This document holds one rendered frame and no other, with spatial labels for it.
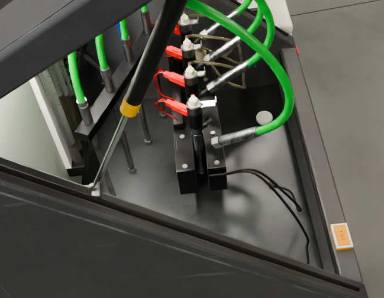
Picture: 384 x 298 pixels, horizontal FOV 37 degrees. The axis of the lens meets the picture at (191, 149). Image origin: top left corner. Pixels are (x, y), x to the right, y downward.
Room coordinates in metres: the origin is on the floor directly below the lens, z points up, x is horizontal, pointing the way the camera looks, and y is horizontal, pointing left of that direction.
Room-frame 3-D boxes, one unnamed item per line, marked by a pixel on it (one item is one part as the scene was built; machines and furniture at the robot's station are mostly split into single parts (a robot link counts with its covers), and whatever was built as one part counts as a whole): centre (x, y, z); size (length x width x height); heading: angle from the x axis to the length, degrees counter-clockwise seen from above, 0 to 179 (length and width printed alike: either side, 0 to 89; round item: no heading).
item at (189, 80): (0.82, -0.03, 1.01); 0.05 x 0.03 x 0.21; 88
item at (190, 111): (0.74, -0.03, 1.01); 0.05 x 0.03 x 0.21; 88
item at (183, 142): (0.86, -0.02, 0.91); 0.34 x 0.10 x 0.15; 178
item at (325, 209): (0.73, -0.25, 0.87); 0.62 x 0.04 x 0.16; 178
